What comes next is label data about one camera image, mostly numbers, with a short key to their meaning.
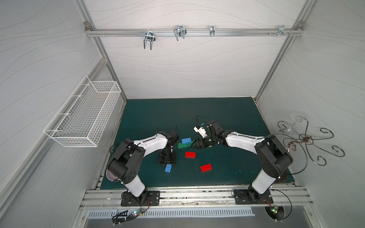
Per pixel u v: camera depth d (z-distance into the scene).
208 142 0.78
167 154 0.75
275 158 0.47
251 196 0.66
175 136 0.76
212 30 0.78
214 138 0.71
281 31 0.76
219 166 0.83
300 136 0.63
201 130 0.83
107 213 0.70
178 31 0.77
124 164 0.45
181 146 0.92
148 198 0.73
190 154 0.88
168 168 0.82
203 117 0.75
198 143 0.78
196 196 0.75
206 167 0.82
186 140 0.93
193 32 0.78
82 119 0.69
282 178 0.79
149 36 0.78
